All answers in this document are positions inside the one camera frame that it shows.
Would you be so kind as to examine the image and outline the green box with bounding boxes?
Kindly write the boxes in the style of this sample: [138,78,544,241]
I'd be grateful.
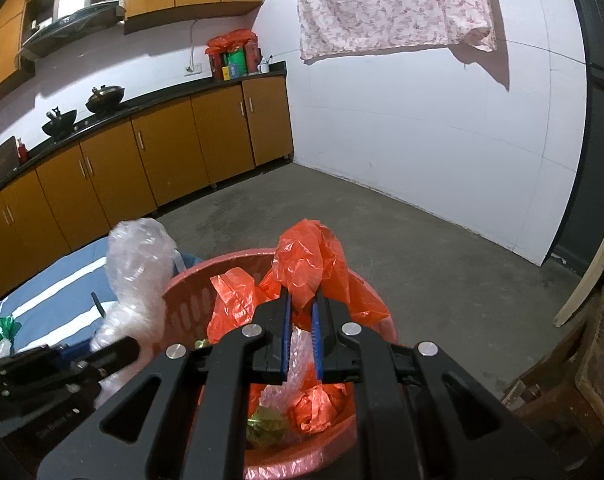
[227,46,248,78]

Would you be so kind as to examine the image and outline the dark grey door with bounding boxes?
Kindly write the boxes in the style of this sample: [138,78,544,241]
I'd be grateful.
[552,0,604,281]

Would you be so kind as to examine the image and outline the cream wooden plank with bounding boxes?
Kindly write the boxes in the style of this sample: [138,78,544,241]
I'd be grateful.
[553,227,604,328]

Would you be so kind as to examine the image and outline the brown cutting board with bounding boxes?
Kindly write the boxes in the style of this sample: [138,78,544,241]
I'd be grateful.
[0,136,20,183]

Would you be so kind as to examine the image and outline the small bubble wrap sheet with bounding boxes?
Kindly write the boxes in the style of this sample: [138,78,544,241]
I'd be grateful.
[259,325,318,411]

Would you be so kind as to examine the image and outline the steel range hood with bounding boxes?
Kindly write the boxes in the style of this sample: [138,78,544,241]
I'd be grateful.
[17,0,128,61]

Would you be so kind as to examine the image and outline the large bubble wrap sheet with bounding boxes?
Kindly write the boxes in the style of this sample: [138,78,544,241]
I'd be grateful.
[89,217,180,401]

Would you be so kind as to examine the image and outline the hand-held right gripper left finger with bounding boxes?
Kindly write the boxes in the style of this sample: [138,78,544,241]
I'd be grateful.
[36,290,295,480]

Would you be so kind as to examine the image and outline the red plastic bag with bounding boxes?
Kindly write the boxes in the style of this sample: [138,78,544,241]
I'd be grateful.
[205,29,259,56]

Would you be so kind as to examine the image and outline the black wok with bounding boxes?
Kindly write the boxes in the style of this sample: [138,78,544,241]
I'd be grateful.
[42,106,78,138]

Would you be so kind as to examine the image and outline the wooden furniture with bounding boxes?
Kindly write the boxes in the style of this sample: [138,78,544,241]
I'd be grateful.
[502,282,604,453]

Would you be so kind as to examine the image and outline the red plastic basket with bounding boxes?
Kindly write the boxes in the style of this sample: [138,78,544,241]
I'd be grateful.
[159,247,398,480]

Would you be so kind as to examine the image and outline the wooden base cabinets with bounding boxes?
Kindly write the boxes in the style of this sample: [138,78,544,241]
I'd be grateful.
[0,77,295,311]

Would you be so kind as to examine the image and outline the olive green plastic bag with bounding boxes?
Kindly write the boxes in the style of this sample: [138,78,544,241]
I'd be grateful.
[246,405,290,448]

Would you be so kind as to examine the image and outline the dark pot with lid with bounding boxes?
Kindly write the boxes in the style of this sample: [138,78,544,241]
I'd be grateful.
[85,85,126,113]

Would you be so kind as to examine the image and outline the large orange plastic bag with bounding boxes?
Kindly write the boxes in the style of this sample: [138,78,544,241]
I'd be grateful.
[259,218,350,321]

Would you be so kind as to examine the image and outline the blue white printed tablecloth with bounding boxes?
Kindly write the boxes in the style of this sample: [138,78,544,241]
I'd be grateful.
[0,237,205,358]

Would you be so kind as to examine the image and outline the pink floral hanging cloth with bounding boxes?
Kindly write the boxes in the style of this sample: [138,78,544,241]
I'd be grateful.
[288,0,498,61]

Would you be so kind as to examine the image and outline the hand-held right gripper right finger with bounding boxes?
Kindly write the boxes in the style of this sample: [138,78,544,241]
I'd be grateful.
[309,290,565,480]

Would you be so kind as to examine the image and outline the black kitchen countertop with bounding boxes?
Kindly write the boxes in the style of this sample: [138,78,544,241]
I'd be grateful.
[0,61,287,201]

